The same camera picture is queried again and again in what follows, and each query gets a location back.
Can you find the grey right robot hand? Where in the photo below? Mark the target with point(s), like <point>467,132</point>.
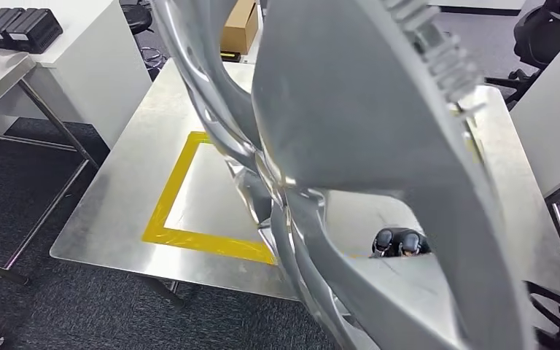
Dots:
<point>398,241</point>

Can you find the silver plastic wheel cover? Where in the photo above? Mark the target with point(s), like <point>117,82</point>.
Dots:
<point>357,121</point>

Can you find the steel workbench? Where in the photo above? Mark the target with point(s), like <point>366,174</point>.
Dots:
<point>130,193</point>

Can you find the white desk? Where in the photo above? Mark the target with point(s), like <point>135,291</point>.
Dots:
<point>555,121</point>
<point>91,72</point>

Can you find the black office chair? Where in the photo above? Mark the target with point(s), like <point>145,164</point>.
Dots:
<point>541,34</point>

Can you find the brown cardboard box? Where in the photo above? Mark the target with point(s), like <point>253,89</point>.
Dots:
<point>239,26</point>

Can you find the chrome stool base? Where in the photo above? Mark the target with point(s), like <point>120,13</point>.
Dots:
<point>152,58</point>

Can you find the black stool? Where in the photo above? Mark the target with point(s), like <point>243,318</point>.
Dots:
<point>137,17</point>

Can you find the black equipment case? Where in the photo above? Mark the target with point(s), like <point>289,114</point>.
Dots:
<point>0,26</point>
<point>36,31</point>

